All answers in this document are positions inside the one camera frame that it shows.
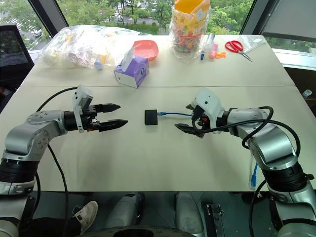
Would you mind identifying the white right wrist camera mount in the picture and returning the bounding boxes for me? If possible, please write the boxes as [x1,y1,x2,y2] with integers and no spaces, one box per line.
[189,87,226,135]

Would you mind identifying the black metal bracket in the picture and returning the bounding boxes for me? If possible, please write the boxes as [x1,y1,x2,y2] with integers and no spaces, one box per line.
[205,202,226,237]

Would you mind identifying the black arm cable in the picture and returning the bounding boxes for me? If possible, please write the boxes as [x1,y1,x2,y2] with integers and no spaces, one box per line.
[35,86,79,237]
[191,106,301,171]

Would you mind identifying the clear bag of white items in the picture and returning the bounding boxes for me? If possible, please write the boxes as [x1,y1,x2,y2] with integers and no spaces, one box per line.
[38,25,139,70]

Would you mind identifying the red handled scissors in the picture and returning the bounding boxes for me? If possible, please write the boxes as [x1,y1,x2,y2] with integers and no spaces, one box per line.
[224,39,253,62]

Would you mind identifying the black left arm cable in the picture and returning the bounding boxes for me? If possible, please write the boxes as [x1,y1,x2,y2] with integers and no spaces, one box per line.
[35,86,79,237]

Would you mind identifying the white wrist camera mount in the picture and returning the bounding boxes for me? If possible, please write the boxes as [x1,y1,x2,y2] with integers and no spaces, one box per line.
[189,87,226,135]
[71,84,95,134]

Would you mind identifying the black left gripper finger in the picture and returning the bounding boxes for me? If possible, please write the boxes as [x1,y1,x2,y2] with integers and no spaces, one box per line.
[95,103,121,114]
[98,118,129,133]

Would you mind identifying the dark rounded robot body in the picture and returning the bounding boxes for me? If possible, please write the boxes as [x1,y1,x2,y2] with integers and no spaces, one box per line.
[85,226,200,237]

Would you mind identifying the small black box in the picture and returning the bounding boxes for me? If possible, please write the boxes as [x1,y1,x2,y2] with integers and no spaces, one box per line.
[144,109,159,127]

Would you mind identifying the white sneaker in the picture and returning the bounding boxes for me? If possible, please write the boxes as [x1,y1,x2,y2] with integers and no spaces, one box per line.
[72,200,99,236]

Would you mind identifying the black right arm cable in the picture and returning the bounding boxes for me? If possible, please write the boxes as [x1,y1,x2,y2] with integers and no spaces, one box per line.
[191,106,301,171]

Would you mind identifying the pink plastic bowl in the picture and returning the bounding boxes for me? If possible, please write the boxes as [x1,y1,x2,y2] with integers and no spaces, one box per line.
[133,39,159,61]

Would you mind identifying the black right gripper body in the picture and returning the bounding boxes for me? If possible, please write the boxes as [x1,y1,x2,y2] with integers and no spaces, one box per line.
[191,105,211,131]

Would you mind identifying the purple tissue box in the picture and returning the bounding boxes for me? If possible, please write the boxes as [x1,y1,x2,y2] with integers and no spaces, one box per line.
[113,47,150,89]

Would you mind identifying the pink cylinder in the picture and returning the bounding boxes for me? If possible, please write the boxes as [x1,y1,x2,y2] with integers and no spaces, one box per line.
[209,43,219,60]

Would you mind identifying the dark trouser leg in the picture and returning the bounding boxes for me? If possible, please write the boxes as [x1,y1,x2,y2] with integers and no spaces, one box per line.
[23,216,82,237]

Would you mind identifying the thin black cable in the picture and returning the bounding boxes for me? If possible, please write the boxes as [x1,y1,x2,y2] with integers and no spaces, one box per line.
[248,179,268,237]

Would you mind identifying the clear bag of colourful toys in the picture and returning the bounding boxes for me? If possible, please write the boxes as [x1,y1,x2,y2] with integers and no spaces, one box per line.
[169,0,211,59]

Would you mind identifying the flat clear plastic bag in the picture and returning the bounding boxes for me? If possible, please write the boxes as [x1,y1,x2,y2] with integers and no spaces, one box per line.
[237,34,268,53]

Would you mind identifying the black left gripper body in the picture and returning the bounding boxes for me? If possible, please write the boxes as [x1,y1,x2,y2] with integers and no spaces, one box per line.
[80,105,102,132]

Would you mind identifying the black mesh chair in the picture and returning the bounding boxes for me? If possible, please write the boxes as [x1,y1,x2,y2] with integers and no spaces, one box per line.
[0,24,36,104]

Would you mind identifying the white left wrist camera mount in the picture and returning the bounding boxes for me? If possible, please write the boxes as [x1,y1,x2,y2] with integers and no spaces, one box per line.
[71,84,95,134]

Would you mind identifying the silver robot leg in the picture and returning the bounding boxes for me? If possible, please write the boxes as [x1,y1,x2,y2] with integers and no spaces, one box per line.
[105,192,146,229]
[173,192,206,235]

